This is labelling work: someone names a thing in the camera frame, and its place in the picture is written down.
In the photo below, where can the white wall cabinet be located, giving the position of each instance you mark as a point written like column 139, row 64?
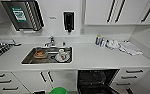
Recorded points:
column 121, row 11

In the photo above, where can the small chrome sink sprayer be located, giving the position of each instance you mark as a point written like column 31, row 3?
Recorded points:
column 64, row 43

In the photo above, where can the orange bowl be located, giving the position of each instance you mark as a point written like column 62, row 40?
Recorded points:
column 40, row 54

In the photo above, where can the black soap dispenser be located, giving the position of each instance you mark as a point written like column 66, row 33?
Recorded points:
column 68, row 20

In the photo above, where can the stainless steel dishwasher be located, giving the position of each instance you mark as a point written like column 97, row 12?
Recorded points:
column 96, row 81

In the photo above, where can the white plate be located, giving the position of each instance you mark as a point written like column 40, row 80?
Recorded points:
column 68, row 59

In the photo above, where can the steel sink basin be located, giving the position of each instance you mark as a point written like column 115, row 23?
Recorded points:
column 27, row 60

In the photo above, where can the green bowl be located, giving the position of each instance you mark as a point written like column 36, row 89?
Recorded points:
column 58, row 90

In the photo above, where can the white folded towel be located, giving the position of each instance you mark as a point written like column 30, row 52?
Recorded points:
column 131, row 48

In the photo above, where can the white mug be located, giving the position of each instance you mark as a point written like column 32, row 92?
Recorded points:
column 61, row 54

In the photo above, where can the chrome faucet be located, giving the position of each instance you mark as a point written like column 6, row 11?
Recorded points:
column 50, row 41

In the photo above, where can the small blue-label bottle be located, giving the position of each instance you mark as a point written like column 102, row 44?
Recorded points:
column 98, row 40

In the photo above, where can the white drawer stack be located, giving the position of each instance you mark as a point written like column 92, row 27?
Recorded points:
column 132, row 78
column 4, row 83

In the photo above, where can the steel paper towel dispenser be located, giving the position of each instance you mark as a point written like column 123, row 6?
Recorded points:
column 22, row 15

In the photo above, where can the white double-door sink cabinet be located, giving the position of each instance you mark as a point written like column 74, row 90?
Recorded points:
column 37, row 80

